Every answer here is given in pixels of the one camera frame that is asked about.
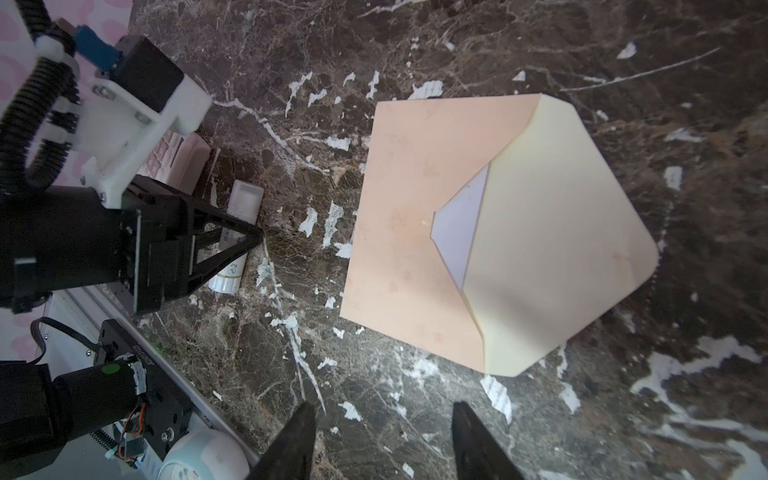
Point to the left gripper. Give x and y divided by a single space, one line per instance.
66 238

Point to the white alarm clock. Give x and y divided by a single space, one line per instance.
205 454

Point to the pink envelope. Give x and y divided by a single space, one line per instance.
557 244

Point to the white glue stick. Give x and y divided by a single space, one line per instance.
244 203

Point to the white letter paper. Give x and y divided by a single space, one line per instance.
454 225

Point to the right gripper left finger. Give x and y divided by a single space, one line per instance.
290 455

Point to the pink calculator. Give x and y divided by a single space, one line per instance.
177 161

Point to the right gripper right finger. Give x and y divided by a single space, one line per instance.
477 455

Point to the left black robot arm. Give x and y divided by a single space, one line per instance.
160 245

